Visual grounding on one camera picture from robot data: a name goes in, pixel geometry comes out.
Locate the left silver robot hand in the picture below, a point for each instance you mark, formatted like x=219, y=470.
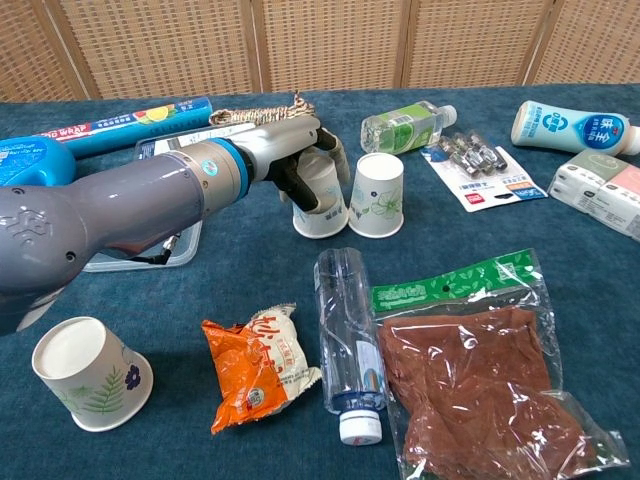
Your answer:
x=282, y=145

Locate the paper cup blue flower print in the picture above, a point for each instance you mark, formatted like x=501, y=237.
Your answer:
x=327, y=200

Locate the paper cup green flower print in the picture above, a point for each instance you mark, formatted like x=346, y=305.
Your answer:
x=377, y=200

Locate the paper cup fern purple flower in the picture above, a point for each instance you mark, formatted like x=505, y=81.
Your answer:
x=85, y=375

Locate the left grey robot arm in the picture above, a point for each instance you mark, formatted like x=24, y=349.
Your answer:
x=100, y=215

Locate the bamboo folding screen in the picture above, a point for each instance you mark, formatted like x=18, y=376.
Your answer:
x=320, y=45

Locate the white card blister pack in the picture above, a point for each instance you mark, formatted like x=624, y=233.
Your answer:
x=165, y=142

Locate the small clear bottle green label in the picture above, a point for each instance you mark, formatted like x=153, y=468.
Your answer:
x=405, y=125

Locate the clear plastic food container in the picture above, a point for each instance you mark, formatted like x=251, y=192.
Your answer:
x=185, y=250

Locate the blue plastic wrap box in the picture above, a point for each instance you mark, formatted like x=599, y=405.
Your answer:
x=130, y=122

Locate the metal clips on card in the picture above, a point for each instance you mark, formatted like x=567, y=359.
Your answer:
x=480, y=185

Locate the empty clear water bottle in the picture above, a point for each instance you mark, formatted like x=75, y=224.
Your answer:
x=347, y=340

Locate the orange white snack bag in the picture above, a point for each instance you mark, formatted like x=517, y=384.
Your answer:
x=255, y=365

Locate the blue detergent pump bottle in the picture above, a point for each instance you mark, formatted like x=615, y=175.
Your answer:
x=35, y=160

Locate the white blue drink bottle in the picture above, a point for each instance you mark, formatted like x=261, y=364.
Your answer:
x=565, y=125

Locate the brown cloth in clear bag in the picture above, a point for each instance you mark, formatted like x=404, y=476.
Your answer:
x=475, y=380

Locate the multicolour tissue pack row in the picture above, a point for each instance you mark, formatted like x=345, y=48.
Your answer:
x=605, y=195

